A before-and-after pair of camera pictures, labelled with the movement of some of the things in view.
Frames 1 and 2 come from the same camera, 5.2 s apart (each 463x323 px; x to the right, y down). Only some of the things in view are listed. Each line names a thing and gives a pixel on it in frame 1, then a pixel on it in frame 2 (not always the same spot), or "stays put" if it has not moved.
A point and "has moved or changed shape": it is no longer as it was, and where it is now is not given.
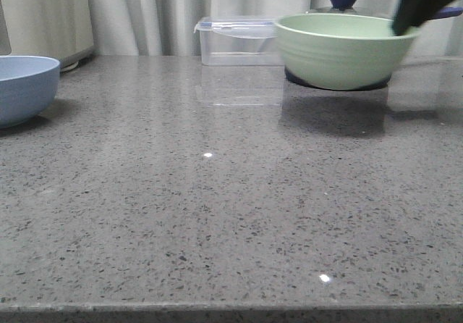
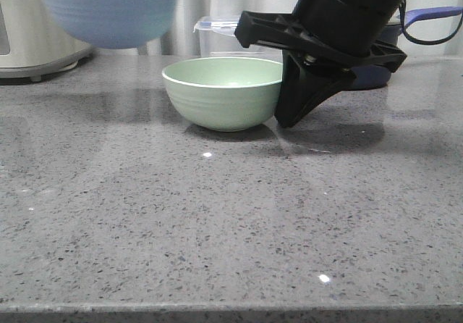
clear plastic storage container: [239, 41] stays put
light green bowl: [342, 51] has moved or changed shape
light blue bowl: [29, 85] → [112, 13]
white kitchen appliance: [46, 16] stays put
